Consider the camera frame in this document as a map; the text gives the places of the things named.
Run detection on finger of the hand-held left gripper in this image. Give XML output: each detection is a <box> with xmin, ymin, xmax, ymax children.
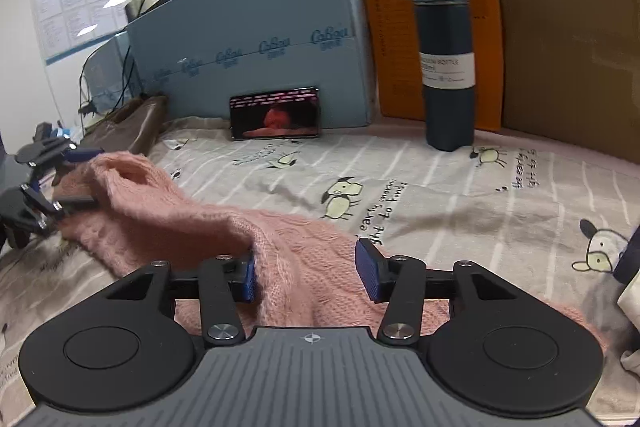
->
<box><xmin>14</xmin><ymin>121</ymin><xmax>104</xmax><ymax>168</ymax></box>
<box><xmin>19</xmin><ymin>183</ymin><xmax>99</xmax><ymax>234</ymax></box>

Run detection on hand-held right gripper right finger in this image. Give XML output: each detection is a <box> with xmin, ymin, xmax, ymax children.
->
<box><xmin>355</xmin><ymin>238</ymin><xmax>522</xmax><ymax>348</ymax></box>

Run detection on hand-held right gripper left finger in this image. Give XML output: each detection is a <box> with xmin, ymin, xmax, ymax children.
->
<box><xmin>102</xmin><ymin>251</ymin><xmax>259</xmax><ymax>348</ymax></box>

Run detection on pink knitted sweater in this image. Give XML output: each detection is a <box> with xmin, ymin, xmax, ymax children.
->
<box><xmin>52</xmin><ymin>150</ymin><xmax>609</xmax><ymax>356</ymax></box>

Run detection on brown bag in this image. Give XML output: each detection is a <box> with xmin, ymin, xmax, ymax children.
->
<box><xmin>79</xmin><ymin>94</ymin><xmax>170</xmax><ymax>153</ymax></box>

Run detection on black smartphone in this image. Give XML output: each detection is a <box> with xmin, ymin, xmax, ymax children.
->
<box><xmin>228</xmin><ymin>86</ymin><xmax>322</xmax><ymax>142</ymax></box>

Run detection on dark desktop device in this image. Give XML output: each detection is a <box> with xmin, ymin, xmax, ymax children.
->
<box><xmin>124</xmin><ymin>0</ymin><xmax>194</xmax><ymax>26</ymax></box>

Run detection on dark blue vacuum bottle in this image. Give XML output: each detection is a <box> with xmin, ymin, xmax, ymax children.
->
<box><xmin>397</xmin><ymin>0</ymin><xmax>477</xmax><ymax>153</ymax></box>

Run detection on orange cardboard box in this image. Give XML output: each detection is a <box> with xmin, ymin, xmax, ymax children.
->
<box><xmin>354</xmin><ymin>0</ymin><xmax>506</xmax><ymax>134</ymax></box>

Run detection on dark garment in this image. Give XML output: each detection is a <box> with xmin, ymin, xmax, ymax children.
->
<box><xmin>613</xmin><ymin>224</ymin><xmax>640</xmax><ymax>286</ymax></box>

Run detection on light blue carton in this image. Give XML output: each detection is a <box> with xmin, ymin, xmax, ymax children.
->
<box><xmin>125</xmin><ymin>0</ymin><xmax>375</xmax><ymax>128</ymax></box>

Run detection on large brown cardboard box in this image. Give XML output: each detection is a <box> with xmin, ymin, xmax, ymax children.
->
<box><xmin>489</xmin><ymin>0</ymin><xmax>640</xmax><ymax>161</ymax></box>

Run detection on black cable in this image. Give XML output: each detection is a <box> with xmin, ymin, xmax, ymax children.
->
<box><xmin>76</xmin><ymin>27</ymin><xmax>147</xmax><ymax>118</ymax></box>

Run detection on wall poster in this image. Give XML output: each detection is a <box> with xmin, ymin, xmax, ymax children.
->
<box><xmin>28</xmin><ymin>0</ymin><xmax>150</xmax><ymax>67</ymax></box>

